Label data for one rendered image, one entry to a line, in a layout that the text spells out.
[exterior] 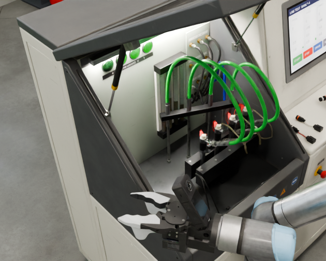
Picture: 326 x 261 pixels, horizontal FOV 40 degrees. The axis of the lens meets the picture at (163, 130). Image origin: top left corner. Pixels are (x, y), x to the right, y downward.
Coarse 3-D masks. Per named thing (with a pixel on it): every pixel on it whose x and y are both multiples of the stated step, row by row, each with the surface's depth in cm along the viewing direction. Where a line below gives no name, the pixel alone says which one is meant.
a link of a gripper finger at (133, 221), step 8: (120, 216) 94; (128, 216) 93; (136, 216) 93; (144, 216) 93; (152, 216) 93; (128, 224) 92; (136, 224) 91; (136, 232) 94; (144, 232) 94; (152, 232) 94
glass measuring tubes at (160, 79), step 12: (168, 60) 171; (156, 72) 170; (180, 72) 178; (156, 84) 174; (180, 84) 182; (156, 96) 178; (180, 96) 186; (156, 108) 182; (180, 108) 190; (180, 120) 194
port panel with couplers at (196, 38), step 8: (208, 24) 179; (192, 32) 175; (200, 32) 178; (208, 32) 181; (192, 40) 177; (200, 40) 178; (208, 40) 184; (192, 48) 179; (200, 48) 183; (192, 56) 182; (200, 56) 185; (208, 56) 188; (192, 64) 185; (200, 72) 191; (192, 80) 190; (208, 80) 193; (192, 88) 189; (200, 88) 197
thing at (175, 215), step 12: (180, 204) 95; (168, 216) 92; (180, 216) 92; (216, 216) 91; (180, 228) 90; (192, 228) 92; (204, 228) 92; (216, 228) 90; (168, 240) 95; (180, 240) 93; (192, 240) 94; (204, 240) 94
